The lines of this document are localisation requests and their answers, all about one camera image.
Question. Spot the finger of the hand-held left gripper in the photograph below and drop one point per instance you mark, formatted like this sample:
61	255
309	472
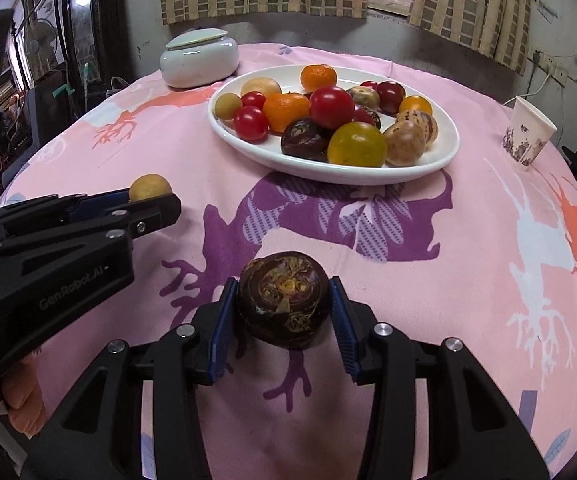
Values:
161	212
96	204

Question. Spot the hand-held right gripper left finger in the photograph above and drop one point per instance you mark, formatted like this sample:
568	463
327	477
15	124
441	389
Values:
221	330

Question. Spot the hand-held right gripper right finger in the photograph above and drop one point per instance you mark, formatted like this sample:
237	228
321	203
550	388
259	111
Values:
343	330

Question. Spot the small yellow-green fruit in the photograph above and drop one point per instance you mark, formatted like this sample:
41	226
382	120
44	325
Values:
150	187

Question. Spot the white oval plate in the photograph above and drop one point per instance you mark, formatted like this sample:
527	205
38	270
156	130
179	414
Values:
296	164

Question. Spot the pale yellow round fruit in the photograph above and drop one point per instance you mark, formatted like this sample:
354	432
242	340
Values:
261	86

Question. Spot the orange mandarin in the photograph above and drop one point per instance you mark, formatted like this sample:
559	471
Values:
286	110
318	77

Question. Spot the yellow tomato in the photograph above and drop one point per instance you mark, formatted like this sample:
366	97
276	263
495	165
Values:
357	145

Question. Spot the tan speckled round fruit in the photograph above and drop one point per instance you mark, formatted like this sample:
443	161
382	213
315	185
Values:
404	142

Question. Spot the striped pepino melon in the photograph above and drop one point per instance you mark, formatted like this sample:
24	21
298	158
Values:
427	129

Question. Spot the tan purple-blushed fruit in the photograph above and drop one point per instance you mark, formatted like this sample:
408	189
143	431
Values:
366	96

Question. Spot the orange-yellow tomato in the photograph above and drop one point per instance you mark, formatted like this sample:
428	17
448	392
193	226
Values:
415	105

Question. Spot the dark purple plum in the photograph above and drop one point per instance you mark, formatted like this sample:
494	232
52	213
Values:
390	96

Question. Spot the person's left hand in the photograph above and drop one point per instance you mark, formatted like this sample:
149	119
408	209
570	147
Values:
23	400

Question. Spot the clear plastic bag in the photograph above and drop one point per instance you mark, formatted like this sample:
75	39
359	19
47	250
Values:
114	85

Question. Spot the white lidded ceramic jar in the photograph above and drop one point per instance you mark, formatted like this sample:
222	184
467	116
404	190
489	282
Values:
198	62

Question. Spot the standing fan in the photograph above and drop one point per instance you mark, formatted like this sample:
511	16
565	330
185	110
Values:
41	40

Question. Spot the dark wooden framed cabinet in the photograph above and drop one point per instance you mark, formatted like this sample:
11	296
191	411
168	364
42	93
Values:
93	20

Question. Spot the printed paper cup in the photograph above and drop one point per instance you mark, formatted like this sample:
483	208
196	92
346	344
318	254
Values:
526	132

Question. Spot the narrow checked curtain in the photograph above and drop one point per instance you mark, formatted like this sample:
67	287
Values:
473	0

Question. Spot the white wall socket strip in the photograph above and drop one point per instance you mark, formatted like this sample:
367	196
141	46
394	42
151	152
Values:
551	67

